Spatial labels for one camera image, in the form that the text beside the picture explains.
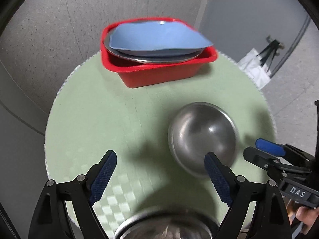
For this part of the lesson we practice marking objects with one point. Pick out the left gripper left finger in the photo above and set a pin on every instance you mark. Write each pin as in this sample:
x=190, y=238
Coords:
x=99, y=176

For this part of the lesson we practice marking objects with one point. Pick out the white tote bag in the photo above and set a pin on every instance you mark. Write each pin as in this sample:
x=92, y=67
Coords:
x=252, y=66

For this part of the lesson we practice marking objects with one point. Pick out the green woven table mat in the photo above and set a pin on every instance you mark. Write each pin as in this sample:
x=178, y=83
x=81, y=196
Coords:
x=95, y=112

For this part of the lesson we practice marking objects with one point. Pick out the right hand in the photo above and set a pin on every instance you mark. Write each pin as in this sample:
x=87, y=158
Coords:
x=304, y=214

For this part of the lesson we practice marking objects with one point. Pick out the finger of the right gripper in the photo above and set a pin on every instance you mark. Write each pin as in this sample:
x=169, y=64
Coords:
x=263, y=160
x=270, y=147

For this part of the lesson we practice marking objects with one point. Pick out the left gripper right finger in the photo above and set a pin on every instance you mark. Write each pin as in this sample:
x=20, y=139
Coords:
x=222, y=178

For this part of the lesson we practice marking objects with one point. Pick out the grey door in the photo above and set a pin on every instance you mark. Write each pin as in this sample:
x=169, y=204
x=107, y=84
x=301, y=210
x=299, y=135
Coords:
x=237, y=26

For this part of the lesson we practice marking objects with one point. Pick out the large steel plate bowl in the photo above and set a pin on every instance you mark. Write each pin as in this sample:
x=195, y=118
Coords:
x=155, y=60

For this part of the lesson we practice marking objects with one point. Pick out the small steel bowl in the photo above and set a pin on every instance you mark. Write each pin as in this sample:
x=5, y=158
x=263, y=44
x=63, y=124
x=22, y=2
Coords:
x=168, y=223

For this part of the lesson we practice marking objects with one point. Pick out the medium steel bowl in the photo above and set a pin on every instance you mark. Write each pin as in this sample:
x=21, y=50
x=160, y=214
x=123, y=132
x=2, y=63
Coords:
x=197, y=129

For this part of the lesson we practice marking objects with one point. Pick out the blue square plastic bowl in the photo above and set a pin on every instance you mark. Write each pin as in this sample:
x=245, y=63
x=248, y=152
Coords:
x=157, y=38

